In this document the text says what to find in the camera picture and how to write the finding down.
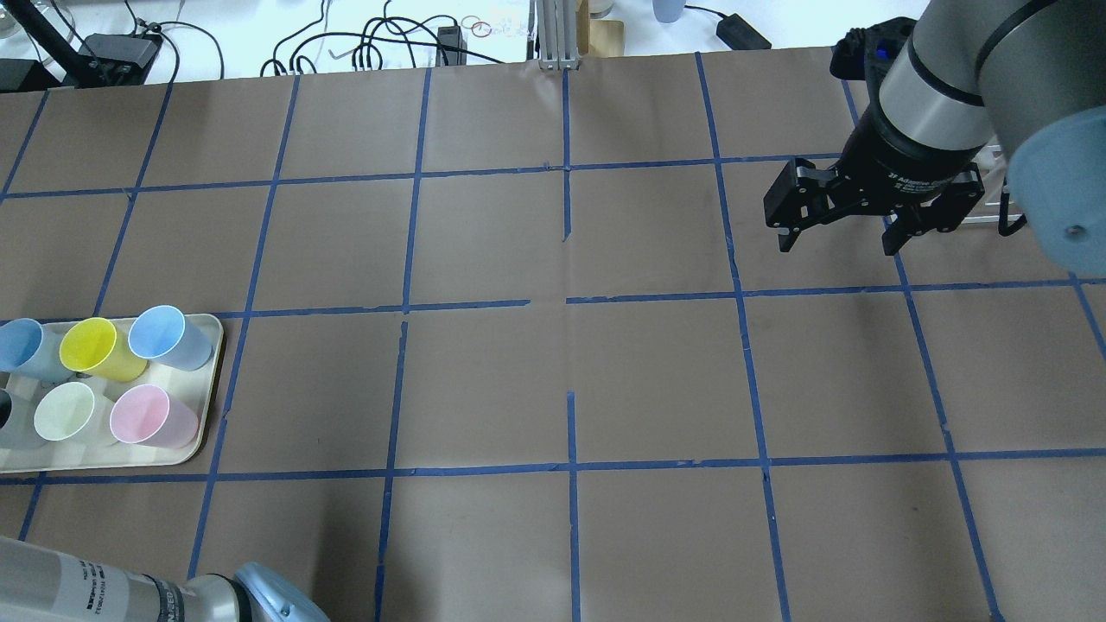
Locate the grey white plastic cup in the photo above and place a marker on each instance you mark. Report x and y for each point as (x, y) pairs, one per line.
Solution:
(18, 423)

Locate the blue cup on side table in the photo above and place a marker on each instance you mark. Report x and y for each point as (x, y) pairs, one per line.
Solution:
(668, 11)

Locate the pink plastic cup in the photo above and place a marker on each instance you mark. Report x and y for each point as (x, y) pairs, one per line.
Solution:
(147, 415)

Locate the black power adapter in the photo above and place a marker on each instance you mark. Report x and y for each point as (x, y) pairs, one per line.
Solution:
(739, 35)

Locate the aluminium frame post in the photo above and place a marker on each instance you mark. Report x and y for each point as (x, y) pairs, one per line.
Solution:
(556, 41)

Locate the light blue cup far left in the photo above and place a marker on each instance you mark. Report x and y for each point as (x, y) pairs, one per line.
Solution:
(30, 349)

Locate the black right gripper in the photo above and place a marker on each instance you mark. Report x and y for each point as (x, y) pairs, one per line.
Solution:
(903, 162)

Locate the wooden mug tree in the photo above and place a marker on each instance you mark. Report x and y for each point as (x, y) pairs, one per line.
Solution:
(596, 35)

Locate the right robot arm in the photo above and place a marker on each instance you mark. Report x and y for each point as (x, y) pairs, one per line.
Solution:
(1028, 74)

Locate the white wire cup rack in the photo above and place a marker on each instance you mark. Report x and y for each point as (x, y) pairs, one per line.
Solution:
(994, 199)

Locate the pale green plastic cup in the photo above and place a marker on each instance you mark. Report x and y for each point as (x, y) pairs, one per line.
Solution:
(75, 412)

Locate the blue plastic cup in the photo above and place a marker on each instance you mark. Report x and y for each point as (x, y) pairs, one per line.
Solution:
(164, 335)

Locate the yellow plastic cup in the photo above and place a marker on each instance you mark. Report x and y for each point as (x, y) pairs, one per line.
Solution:
(99, 348)

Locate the cream plastic tray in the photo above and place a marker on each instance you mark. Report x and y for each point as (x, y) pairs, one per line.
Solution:
(194, 388)

